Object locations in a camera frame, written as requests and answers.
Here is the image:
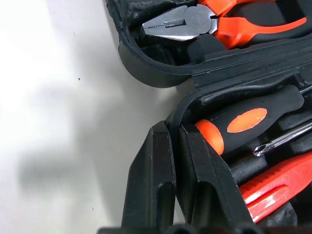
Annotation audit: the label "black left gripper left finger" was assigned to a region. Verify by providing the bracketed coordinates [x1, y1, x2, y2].
[121, 121, 177, 229]

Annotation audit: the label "orange test pen screwdriver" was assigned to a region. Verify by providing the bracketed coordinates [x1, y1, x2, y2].
[240, 152, 312, 224]

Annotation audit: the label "short shaft black orange screwdriver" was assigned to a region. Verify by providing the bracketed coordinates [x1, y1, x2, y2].
[253, 121, 312, 157]

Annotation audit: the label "orange handled pliers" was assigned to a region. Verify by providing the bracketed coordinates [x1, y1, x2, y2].
[142, 0, 307, 51]

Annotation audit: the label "black tool case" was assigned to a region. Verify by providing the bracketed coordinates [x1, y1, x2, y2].
[106, 0, 312, 234]

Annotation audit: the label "long shaft black orange screwdriver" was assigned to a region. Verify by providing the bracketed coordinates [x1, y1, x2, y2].
[194, 85, 312, 156]

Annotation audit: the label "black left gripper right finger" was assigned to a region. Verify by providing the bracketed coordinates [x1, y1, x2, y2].
[177, 125, 252, 229]

